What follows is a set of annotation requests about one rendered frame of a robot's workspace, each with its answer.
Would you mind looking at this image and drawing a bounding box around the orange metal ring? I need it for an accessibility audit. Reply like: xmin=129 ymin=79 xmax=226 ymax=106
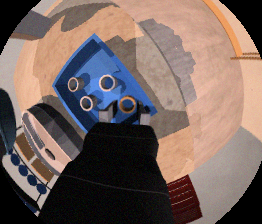
xmin=119 ymin=95 xmax=136 ymax=113

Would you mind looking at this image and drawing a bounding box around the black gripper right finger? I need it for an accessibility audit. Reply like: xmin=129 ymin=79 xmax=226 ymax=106
xmin=137 ymin=101 xmax=150 ymax=125

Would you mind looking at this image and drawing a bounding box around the blue crate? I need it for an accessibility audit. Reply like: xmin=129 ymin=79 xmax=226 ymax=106
xmin=52 ymin=33 xmax=158 ymax=134

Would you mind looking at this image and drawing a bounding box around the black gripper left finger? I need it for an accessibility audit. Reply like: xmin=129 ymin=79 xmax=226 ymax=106
xmin=98 ymin=100 xmax=118 ymax=123

